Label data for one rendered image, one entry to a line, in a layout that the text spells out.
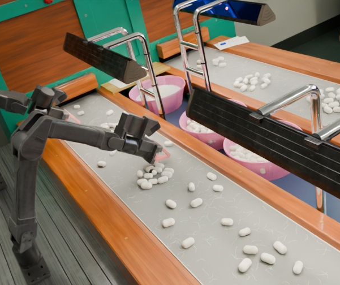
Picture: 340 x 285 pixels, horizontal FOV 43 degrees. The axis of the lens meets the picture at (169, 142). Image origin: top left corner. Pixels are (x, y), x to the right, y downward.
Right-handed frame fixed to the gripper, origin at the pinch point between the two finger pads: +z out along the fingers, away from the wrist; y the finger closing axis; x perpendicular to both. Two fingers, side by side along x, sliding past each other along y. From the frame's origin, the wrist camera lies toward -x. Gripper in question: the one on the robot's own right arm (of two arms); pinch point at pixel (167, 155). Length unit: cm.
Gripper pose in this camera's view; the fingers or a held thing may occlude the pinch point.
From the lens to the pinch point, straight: 149.7
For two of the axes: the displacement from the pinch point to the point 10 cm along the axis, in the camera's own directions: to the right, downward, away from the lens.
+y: -5.1, -3.4, 7.9
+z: 7.7, 2.3, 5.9
